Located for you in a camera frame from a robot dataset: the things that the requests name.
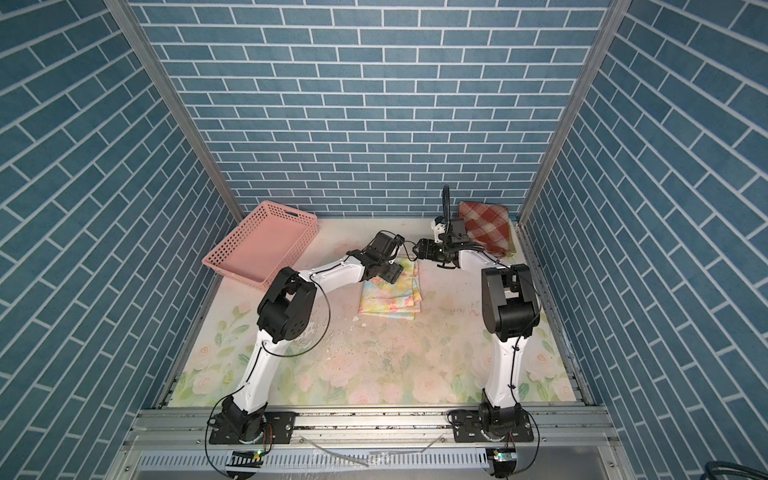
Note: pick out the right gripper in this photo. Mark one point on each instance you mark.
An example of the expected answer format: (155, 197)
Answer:
(428, 245)

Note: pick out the pastel floral skirt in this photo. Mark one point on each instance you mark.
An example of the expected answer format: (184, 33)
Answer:
(401, 300)

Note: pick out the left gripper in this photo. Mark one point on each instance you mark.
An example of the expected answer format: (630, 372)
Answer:
(393, 271)

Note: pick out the lemon print skirt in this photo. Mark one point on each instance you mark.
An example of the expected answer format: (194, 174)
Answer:
(512, 240)

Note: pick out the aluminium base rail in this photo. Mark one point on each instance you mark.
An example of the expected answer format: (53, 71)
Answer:
(569, 441)

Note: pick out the pink perforated plastic basket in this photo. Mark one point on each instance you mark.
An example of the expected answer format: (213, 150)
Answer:
(271, 237)

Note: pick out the red patterned skirt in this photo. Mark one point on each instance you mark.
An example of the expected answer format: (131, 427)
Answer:
(489, 226)

